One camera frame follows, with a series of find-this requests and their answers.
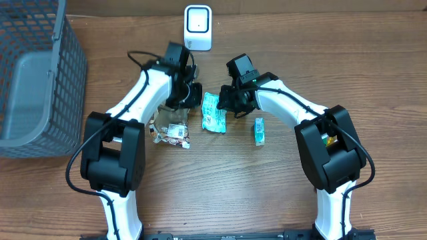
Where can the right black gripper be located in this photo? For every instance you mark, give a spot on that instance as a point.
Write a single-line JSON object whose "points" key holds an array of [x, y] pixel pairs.
{"points": [[230, 100]]}

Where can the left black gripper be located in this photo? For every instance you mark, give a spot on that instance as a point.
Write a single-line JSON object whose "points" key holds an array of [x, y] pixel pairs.
{"points": [[196, 100]]}

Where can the teal Kleenex tissue pack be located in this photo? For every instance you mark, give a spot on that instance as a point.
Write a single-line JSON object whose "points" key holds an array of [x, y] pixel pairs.
{"points": [[259, 132]]}

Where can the teal wet wipes pack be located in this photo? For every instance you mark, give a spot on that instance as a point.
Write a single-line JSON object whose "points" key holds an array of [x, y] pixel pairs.
{"points": [[214, 119]]}

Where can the brown snack bag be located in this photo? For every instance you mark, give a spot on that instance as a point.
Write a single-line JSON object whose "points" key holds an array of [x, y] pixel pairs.
{"points": [[170, 126]]}

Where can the yellow tea bottle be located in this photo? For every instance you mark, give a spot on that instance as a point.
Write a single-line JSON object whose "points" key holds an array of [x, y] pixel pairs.
{"points": [[328, 140]]}

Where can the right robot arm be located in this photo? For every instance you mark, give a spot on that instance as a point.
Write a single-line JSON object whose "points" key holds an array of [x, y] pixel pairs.
{"points": [[330, 151]]}

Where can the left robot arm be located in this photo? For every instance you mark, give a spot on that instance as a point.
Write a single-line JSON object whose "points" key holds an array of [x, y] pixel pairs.
{"points": [[113, 149]]}

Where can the white barcode scanner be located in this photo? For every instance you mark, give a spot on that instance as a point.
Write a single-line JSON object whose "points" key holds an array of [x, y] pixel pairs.
{"points": [[198, 27]]}

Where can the grey plastic mesh basket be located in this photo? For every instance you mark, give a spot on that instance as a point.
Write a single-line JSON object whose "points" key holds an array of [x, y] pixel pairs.
{"points": [[43, 78]]}

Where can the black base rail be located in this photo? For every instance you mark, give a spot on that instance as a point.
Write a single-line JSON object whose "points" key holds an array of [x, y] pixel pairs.
{"points": [[307, 234]]}

